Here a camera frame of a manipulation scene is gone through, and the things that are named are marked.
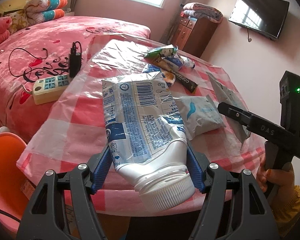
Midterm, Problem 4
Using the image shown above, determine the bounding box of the grey foil bag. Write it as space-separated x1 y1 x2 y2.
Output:
208 74 251 147

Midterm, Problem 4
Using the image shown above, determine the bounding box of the white pouch with teal swoosh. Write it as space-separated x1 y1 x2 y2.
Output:
174 95 225 140

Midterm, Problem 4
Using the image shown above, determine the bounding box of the white blue printed refill pouch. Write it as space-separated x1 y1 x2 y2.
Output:
102 72 195 213

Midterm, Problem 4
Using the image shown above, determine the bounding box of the person's right hand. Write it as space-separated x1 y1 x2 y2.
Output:
256 155 295 193

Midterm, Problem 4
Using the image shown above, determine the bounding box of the orange plastic chair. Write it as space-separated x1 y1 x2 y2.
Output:
0 132 29 238

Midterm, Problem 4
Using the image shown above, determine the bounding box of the white round lid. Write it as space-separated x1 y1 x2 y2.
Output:
180 55 196 69

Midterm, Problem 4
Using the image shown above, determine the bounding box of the red white checkered tablecloth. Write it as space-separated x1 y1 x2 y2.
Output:
16 34 265 217

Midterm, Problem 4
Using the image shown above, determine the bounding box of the wooden cabinet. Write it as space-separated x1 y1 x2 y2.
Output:
170 17 218 58

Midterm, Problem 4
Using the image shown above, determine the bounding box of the folded blanket on cabinet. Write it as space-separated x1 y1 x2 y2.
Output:
183 2 223 24

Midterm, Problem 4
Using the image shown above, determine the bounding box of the cream power strip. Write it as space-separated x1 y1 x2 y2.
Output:
32 74 72 105

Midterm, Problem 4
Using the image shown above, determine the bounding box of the black charger adapter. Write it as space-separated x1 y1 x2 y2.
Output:
69 41 82 79

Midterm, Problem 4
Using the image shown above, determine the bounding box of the pink bed with bedspread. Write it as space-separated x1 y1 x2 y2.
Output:
0 16 151 142

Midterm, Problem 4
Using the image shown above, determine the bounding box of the rolled colourful quilt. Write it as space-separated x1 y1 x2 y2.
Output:
24 0 68 25

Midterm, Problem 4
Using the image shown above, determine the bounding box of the wall mounted black television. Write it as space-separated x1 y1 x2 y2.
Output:
229 0 289 41

